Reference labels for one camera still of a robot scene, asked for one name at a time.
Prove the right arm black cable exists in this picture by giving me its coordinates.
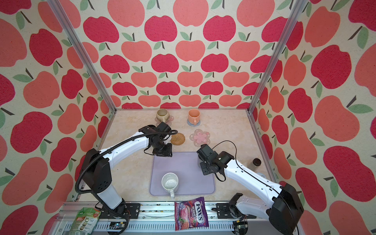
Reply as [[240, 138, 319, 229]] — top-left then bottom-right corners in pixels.
[[211, 140, 300, 235]]

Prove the left corner aluminium post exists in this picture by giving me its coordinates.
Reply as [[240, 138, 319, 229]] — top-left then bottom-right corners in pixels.
[[47, 0, 117, 114]]

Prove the right corner aluminium post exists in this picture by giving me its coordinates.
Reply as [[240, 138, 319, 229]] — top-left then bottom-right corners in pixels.
[[247, 0, 308, 116]]

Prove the corner aluminium post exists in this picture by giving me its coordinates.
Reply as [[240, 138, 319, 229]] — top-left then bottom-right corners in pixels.
[[47, 0, 117, 114], [247, 0, 308, 116]]

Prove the woven rattan round coaster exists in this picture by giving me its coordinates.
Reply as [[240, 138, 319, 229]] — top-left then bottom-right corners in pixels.
[[170, 133, 186, 146]]

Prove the pink flower coaster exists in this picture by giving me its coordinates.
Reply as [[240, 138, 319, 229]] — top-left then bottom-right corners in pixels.
[[190, 129, 211, 148], [155, 116, 174, 126]]

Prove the aluminium front rail frame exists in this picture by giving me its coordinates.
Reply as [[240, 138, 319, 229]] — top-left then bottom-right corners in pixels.
[[46, 201, 305, 235]]

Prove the cream beige mug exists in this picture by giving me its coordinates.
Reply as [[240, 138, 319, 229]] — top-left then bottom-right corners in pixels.
[[156, 109, 170, 123]]

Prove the green snack packet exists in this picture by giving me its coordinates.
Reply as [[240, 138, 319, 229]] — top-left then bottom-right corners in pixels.
[[69, 207, 101, 235]]

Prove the purple Fox's candy bag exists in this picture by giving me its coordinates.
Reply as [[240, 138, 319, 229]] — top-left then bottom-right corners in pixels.
[[174, 197, 209, 231]]

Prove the grey woven round coaster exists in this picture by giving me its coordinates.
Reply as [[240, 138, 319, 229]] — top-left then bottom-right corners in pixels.
[[187, 120, 201, 127]]

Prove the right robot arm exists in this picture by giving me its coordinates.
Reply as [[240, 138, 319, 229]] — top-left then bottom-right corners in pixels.
[[197, 145, 304, 235]]

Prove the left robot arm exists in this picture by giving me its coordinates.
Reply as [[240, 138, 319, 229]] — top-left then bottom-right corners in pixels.
[[75, 122, 178, 219]]

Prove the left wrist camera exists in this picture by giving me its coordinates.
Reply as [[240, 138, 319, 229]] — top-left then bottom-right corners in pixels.
[[156, 122, 171, 133]]

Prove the peach orange mug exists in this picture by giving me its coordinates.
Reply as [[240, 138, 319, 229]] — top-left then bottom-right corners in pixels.
[[188, 109, 200, 124]]

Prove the lavender tray mat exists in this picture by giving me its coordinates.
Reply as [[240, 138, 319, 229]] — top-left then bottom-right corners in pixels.
[[149, 152, 215, 196]]

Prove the white mug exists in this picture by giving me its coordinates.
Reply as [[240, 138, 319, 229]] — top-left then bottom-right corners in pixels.
[[161, 172, 179, 199]]

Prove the grey jar dark lid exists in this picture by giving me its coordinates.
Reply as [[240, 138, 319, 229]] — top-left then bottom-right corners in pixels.
[[252, 158, 262, 167]]

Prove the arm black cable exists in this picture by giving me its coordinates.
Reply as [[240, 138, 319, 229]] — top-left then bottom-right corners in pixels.
[[211, 140, 300, 235], [74, 129, 178, 235]]

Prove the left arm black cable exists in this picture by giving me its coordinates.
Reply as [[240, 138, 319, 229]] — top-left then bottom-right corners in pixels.
[[74, 129, 178, 235]]

